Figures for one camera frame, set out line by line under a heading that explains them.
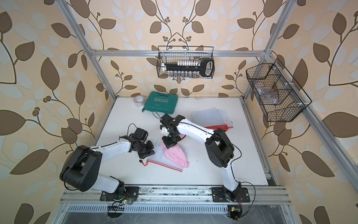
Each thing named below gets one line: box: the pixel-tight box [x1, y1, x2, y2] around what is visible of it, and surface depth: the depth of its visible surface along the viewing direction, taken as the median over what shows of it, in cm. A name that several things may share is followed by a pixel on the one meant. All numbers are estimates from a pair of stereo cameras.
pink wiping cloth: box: [159, 139, 190, 169], surface depth 86 cm
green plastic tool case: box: [141, 91, 179, 115], surface depth 114 cm
